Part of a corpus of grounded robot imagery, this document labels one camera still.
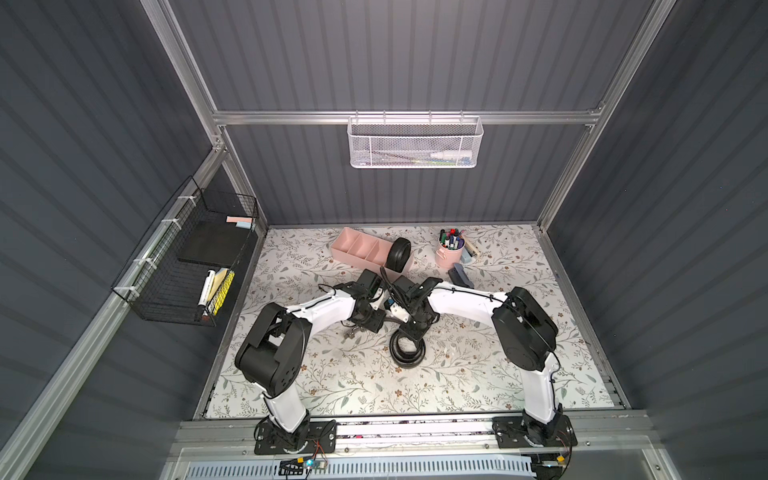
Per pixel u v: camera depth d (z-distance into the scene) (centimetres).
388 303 86
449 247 99
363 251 113
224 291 69
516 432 72
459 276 100
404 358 85
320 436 72
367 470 77
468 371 84
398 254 96
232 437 75
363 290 75
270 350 48
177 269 72
